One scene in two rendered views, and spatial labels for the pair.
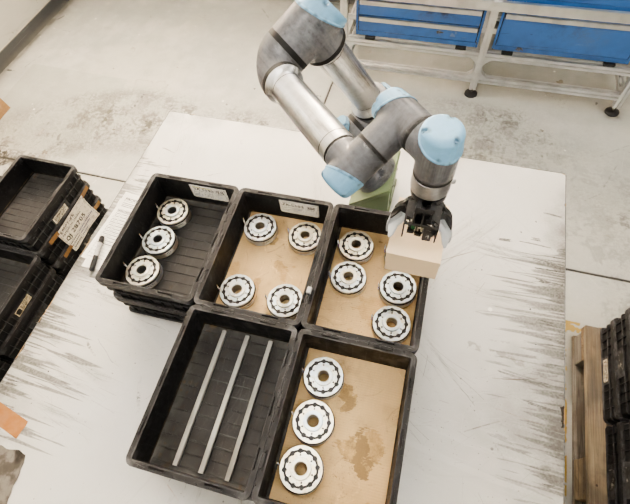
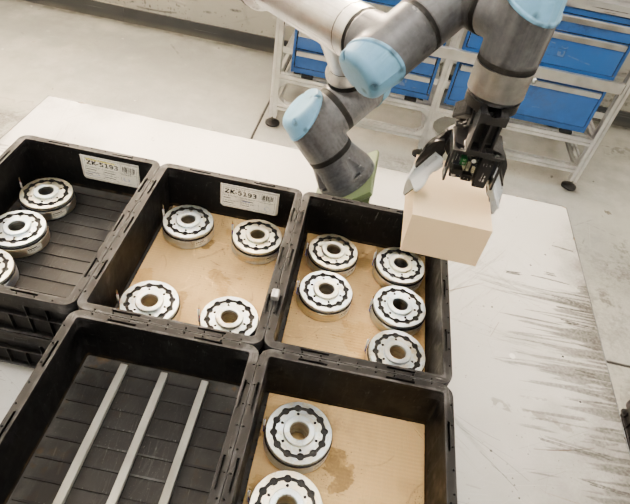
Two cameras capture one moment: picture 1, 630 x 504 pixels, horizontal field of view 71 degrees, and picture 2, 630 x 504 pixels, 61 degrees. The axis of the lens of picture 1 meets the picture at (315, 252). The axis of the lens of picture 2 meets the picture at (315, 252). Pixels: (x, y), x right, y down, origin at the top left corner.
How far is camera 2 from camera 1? 41 cm
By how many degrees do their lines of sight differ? 19
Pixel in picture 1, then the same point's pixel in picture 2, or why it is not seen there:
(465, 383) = (498, 457)
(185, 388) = (41, 462)
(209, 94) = not seen: hidden behind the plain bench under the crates
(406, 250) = (441, 213)
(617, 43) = (573, 108)
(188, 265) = (65, 269)
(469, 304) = (484, 349)
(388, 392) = (403, 459)
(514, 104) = not seen: hidden behind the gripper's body
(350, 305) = (329, 332)
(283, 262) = (223, 272)
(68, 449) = not seen: outside the picture
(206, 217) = (100, 208)
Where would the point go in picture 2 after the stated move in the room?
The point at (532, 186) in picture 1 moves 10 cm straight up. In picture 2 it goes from (532, 216) to (547, 189)
